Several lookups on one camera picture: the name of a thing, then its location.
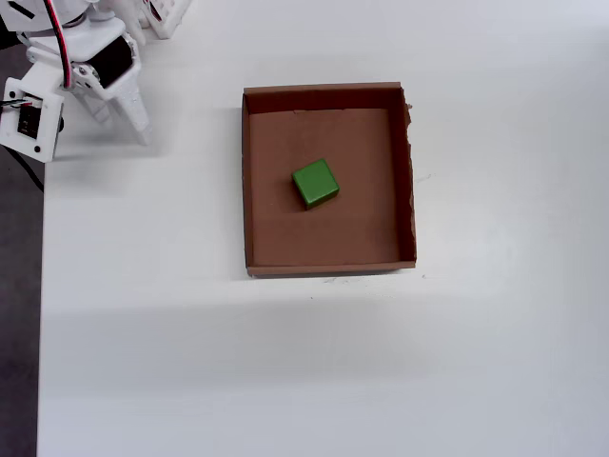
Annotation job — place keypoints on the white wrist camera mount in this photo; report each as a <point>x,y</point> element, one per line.
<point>31,119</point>

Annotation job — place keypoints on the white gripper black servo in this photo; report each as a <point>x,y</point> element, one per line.
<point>115,67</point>

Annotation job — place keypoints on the brown cardboard box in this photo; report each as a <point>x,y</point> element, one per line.
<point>323,238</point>

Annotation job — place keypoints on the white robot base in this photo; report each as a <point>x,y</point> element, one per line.
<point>166,19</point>

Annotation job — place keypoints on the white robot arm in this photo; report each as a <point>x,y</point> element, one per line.
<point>28,16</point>

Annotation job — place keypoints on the green cube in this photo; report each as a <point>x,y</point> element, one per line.
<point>315,183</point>

